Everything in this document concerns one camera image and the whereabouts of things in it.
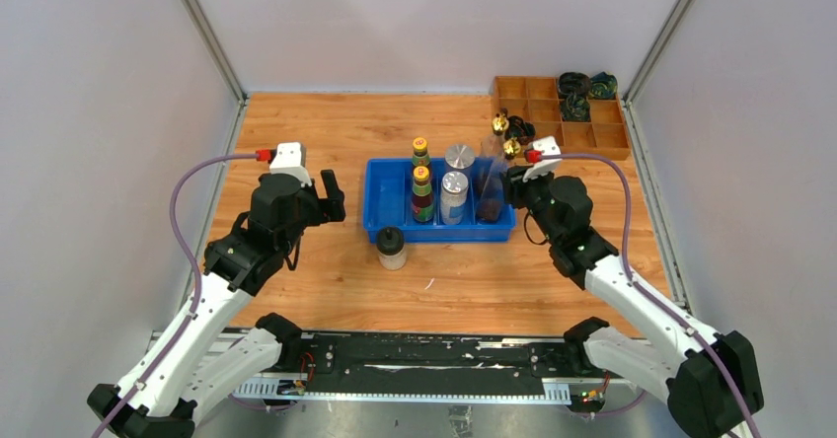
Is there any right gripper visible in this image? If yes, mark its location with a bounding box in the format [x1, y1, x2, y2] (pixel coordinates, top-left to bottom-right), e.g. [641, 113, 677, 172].
[499, 163, 563, 245]

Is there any glass oil bottle gold spout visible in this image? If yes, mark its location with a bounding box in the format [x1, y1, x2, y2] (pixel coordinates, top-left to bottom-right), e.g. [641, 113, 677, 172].
[479, 109, 509, 159]

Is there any blue plastic divided bin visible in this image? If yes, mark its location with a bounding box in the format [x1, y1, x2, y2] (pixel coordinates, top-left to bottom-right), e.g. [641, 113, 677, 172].
[362, 158, 517, 244]

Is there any blue label shaker jar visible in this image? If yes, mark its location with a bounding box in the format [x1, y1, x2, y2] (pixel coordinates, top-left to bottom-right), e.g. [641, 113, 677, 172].
[440, 172, 469, 225]

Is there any silver lid powder jar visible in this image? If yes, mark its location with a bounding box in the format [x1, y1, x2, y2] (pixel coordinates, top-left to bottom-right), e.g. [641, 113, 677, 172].
[444, 143, 476, 177]

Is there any sauce bottle yellow cap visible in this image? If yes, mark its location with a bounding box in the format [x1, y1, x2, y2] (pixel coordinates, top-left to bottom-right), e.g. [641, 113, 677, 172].
[411, 166, 435, 223]
[412, 137, 431, 169]

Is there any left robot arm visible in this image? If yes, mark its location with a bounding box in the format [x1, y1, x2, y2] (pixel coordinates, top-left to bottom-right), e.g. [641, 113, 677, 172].
[87, 169, 345, 437]

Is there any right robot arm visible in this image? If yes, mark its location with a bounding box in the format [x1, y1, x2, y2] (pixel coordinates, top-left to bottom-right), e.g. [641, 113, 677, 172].
[501, 165, 765, 437]

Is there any black lid seasoning jar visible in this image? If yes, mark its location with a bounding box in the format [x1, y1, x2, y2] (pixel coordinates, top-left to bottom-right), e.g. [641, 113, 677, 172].
[375, 226, 407, 270]

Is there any wooden compartment tray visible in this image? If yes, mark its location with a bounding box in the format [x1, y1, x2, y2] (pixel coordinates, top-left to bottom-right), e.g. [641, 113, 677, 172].
[491, 76, 632, 160]

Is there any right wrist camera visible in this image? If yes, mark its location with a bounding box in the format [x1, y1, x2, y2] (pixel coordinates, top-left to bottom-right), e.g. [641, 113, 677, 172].
[523, 135, 563, 183]

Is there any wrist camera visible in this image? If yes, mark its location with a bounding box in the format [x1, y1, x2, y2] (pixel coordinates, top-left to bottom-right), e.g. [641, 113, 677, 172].
[256, 142, 313, 186]
[523, 135, 563, 183]

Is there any black coiled strap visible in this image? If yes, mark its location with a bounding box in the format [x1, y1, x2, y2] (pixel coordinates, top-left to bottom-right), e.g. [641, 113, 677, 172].
[506, 114, 538, 146]

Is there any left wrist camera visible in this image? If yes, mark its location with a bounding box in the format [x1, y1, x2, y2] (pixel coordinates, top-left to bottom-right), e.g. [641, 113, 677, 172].
[256, 142, 313, 186]

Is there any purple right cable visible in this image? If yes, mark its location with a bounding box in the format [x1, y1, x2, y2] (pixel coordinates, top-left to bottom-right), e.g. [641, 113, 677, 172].
[542, 152, 763, 438]

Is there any purple cable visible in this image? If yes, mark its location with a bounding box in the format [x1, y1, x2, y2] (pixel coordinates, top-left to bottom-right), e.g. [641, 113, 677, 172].
[88, 150, 269, 438]
[542, 152, 763, 438]

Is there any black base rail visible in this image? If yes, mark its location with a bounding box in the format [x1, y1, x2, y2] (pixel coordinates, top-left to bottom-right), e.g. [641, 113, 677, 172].
[232, 330, 647, 414]

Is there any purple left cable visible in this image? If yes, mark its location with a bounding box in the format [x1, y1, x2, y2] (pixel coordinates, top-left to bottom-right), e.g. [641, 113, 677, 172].
[88, 150, 269, 438]

